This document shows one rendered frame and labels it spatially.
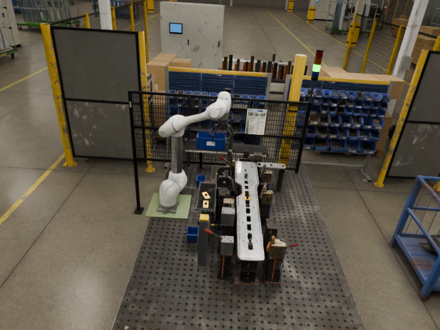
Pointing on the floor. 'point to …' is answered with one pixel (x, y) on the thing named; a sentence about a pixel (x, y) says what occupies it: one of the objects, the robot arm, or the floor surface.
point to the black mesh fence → (201, 130)
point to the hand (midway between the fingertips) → (221, 142)
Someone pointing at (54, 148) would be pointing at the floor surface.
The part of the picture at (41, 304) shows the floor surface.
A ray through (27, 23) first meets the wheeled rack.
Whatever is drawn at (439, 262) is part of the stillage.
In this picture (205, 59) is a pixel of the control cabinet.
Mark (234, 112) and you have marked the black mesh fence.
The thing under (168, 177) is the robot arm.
